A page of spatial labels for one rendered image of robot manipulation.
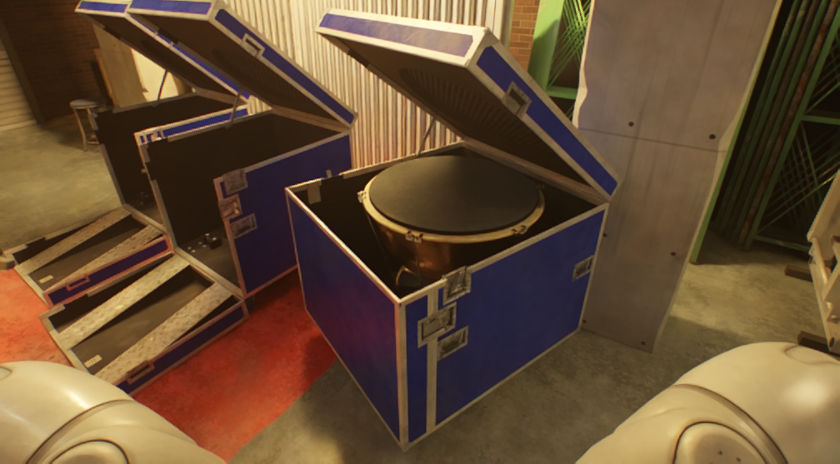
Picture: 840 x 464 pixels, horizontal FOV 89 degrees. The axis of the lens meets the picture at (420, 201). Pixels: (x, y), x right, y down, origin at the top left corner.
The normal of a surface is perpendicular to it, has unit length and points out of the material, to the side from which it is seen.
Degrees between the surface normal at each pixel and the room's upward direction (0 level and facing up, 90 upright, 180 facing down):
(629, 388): 0
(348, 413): 0
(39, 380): 21
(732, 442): 27
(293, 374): 0
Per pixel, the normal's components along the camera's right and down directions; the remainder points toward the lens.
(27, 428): 0.09, -0.76
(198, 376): 0.00, -0.88
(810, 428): 0.22, -0.49
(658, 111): -0.54, 0.40
